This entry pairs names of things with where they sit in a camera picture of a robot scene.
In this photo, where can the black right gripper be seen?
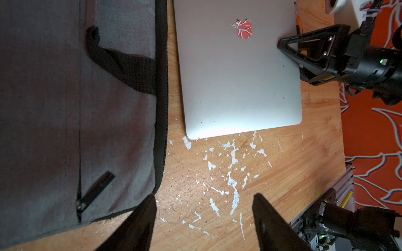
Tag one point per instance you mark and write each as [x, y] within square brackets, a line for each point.
[344, 53]

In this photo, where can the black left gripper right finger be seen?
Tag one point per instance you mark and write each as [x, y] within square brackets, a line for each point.
[274, 234]

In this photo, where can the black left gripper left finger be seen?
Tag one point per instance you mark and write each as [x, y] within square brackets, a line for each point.
[135, 233]

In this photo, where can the silver laptop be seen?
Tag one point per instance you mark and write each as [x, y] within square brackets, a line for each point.
[234, 78]

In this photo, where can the grey zippered laptop bag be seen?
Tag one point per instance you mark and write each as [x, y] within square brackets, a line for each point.
[84, 103]

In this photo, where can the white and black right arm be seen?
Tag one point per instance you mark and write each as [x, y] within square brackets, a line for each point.
[368, 228]

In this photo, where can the orange black adjustable wrench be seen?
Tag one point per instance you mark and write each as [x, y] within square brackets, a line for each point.
[299, 27]

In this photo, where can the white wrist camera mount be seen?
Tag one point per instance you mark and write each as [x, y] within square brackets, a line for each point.
[348, 12]

